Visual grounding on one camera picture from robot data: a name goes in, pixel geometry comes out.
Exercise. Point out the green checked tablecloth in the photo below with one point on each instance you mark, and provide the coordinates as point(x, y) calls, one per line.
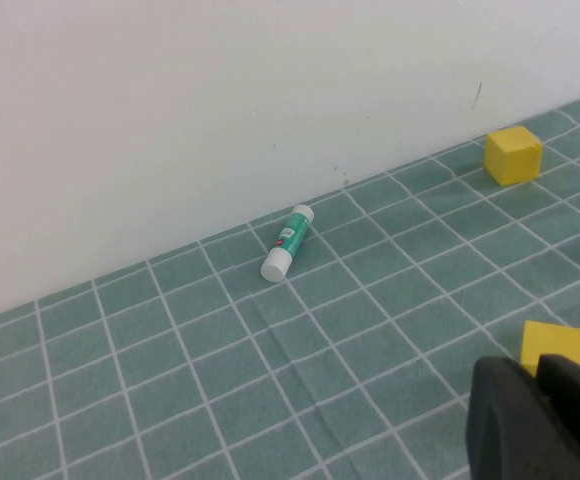
point(220, 375)

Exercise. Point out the yellow cube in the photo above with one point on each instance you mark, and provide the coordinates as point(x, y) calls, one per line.
point(512, 160)
point(552, 342)

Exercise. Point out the green white glue stick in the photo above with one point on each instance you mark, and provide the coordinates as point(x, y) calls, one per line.
point(290, 240)

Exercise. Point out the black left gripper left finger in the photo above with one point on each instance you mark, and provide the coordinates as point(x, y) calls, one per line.
point(505, 425)

